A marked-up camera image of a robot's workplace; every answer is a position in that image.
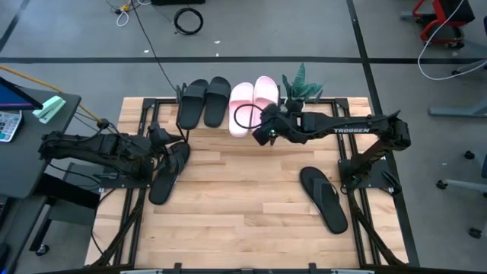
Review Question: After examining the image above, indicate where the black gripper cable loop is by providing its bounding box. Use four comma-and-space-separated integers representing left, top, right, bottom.
232, 103, 268, 131

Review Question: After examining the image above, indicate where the office chair with casters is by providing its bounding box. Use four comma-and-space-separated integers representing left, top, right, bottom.
435, 149, 487, 240

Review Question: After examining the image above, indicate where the red and black cart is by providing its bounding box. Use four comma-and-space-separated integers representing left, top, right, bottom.
399, 0, 476, 49

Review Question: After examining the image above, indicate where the monitor with blue screen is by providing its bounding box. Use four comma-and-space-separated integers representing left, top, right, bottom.
0, 75, 44, 112

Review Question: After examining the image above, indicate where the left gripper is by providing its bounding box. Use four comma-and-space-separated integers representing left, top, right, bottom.
146, 120, 185, 148

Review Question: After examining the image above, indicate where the grey chair leg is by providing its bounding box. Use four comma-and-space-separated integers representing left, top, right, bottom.
451, 59, 487, 77

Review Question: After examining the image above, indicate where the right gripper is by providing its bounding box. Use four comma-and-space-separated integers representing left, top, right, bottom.
252, 102, 302, 148

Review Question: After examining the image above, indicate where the pink slide sandal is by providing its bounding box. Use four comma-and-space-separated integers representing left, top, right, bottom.
228, 81, 255, 139
250, 75, 280, 129

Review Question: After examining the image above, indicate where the long white cable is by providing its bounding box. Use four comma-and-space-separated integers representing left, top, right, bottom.
417, 0, 487, 81

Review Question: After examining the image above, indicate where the black flip-flop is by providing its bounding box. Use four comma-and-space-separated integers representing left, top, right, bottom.
148, 142, 191, 206
299, 166, 349, 234

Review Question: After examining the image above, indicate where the mint green stapler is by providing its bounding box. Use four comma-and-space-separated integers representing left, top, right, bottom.
32, 95, 67, 125

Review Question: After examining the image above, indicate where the long black cable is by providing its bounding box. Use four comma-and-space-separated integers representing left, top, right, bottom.
130, 0, 179, 93

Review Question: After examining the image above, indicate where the grey desk foot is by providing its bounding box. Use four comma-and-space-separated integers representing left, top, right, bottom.
428, 101, 487, 119

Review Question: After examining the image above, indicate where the white cable with yellow plug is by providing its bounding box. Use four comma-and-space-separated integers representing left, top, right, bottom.
115, 2, 131, 27

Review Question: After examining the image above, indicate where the coiled black cable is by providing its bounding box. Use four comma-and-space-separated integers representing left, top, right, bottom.
173, 7, 205, 37

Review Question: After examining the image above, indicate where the black metal table frame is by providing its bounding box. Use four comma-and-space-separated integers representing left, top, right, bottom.
91, 97, 419, 269

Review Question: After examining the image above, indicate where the wooden shelf with black frame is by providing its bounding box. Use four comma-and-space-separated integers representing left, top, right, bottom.
176, 81, 288, 144

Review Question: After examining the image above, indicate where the black slide sandal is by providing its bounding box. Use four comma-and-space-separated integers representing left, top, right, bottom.
203, 76, 232, 129
177, 78, 209, 131

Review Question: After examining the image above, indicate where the dark grey side desk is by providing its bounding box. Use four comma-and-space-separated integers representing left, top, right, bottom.
0, 88, 102, 267

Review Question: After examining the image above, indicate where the white calculator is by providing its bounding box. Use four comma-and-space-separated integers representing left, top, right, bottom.
0, 110, 24, 143

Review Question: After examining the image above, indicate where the green plant in white pot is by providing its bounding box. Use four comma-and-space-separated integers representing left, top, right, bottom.
280, 62, 324, 113

